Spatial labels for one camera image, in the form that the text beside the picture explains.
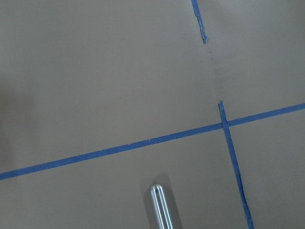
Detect metal muddler black cap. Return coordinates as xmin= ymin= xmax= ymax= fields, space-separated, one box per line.
xmin=150 ymin=183 xmax=174 ymax=229

